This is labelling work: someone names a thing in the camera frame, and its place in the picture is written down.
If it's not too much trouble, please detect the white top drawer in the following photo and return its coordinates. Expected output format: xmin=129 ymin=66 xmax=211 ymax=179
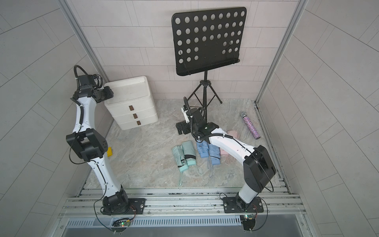
xmin=105 ymin=96 xmax=155 ymax=117

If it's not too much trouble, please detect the white drawer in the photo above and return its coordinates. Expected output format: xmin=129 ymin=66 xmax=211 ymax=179
xmin=114 ymin=107 xmax=157 ymax=123
xmin=105 ymin=96 xmax=155 ymax=117
xmin=118 ymin=114 xmax=159 ymax=130

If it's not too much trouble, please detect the white three-drawer cabinet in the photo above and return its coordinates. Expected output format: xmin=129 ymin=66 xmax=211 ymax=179
xmin=103 ymin=75 xmax=159 ymax=131

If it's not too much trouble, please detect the pink umbrella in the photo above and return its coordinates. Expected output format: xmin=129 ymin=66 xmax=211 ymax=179
xmin=220 ymin=148 xmax=229 ymax=157
xmin=227 ymin=130 xmax=239 ymax=140

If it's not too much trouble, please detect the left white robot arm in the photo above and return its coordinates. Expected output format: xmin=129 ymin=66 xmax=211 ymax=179
xmin=66 ymin=65 xmax=130 ymax=215

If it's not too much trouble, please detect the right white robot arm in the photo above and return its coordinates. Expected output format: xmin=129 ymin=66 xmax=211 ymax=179
xmin=176 ymin=97 xmax=277 ymax=213

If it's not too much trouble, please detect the mint green folded umbrella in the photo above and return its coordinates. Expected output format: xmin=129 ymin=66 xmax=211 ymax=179
xmin=172 ymin=145 xmax=189 ymax=173

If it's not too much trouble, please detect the light blue folded umbrella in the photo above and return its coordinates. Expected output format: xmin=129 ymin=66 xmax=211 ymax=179
xmin=196 ymin=141 xmax=209 ymax=158

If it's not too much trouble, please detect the white middle drawer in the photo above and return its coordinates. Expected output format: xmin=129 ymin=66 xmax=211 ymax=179
xmin=114 ymin=107 xmax=157 ymax=123

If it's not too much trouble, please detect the white bottom drawer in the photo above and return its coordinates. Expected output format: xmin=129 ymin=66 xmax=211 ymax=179
xmin=118 ymin=114 xmax=159 ymax=130

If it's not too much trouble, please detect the yellow small block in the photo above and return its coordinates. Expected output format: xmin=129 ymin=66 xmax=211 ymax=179
xmin=107 ymin=147 xmax=113 ymax=157

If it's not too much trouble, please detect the purple glitter microphone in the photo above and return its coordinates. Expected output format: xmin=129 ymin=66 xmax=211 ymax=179
xmin=240 ymin=112 xmax=261 ymax=140

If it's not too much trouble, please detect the black perforated music stand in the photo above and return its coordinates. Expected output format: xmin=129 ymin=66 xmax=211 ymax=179
xmin=171 ymin=7 xmax=247 ymax=118

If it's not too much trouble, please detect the right green circuit board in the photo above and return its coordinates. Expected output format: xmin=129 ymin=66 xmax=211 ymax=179
xmin=240 ymin=213 xmax=256 ymax=224

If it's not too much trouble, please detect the green circuit board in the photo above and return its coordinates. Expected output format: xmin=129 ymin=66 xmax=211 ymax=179
xmin=240 ymin=213 xmax=256 ymax=224
xmin=112 ymin=218 xmax=133 ymax=228

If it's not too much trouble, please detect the left green circuit board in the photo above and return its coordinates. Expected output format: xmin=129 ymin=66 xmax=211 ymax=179
xmin=112 ymin=218 xmax=133 ymax=228

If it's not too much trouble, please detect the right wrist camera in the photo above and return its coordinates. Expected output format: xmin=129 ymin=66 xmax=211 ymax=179
xmin=181 ymin=106 xmax=190 ymax=123

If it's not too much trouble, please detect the aluminium rail frame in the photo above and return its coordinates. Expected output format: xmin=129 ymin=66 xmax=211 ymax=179
xmin=58 ymin=179 xmax=306 ymax=218

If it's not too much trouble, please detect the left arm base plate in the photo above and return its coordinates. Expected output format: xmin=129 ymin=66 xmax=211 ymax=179
xmin=100 ymin=197 xmax=146 ymax=215

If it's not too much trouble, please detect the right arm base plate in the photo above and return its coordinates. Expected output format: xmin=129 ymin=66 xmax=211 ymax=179
xmin=222 ymin=195 xmax=264 ymax=213

